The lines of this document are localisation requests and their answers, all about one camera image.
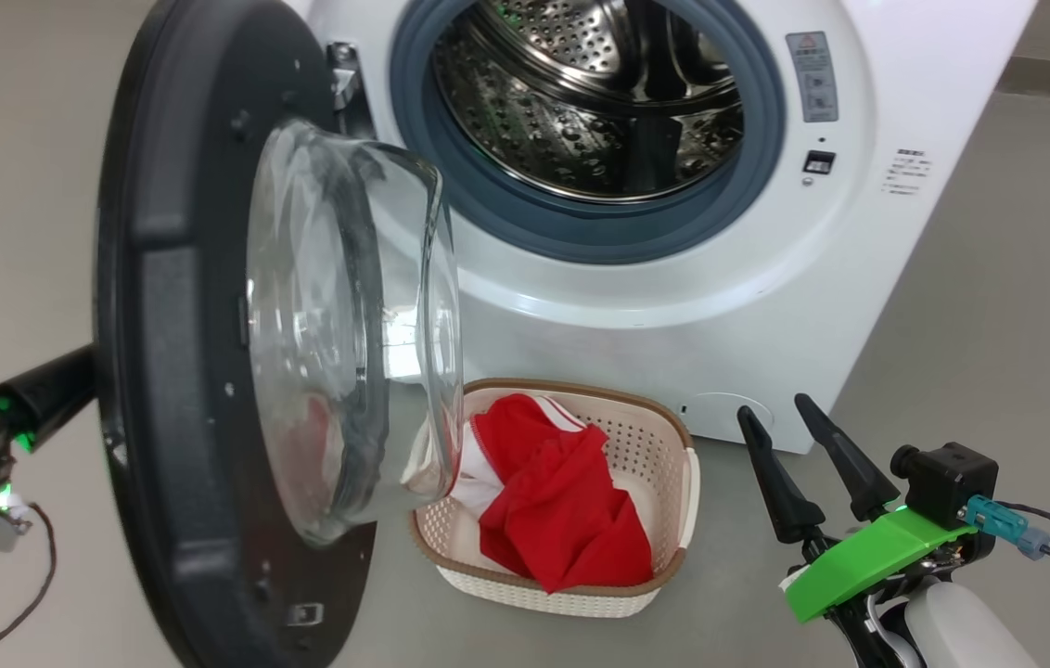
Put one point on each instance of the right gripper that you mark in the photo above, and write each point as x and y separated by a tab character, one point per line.
868	622

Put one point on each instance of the dark washing machine door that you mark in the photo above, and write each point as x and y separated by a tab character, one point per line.
172	371

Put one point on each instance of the red basketball jersey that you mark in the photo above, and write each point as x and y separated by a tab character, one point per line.
562	520

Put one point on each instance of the cream laundry basket brown rim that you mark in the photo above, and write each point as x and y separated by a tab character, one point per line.
646	445

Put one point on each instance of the white front-load washing machine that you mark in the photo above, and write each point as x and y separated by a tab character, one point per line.
766	306

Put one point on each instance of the grey rubber door seal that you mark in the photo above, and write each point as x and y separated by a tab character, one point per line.
581	237

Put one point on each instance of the metal door hinge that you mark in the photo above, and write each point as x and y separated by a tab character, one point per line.
344	83

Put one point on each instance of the round filter access cover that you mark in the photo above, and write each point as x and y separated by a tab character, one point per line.
729	413

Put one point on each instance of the grey warning sticker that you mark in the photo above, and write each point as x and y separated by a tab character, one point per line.
813	79

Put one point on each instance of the stainless steel drum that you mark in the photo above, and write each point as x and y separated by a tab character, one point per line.
534	121

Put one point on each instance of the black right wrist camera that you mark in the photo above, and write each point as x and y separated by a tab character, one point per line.
947	482

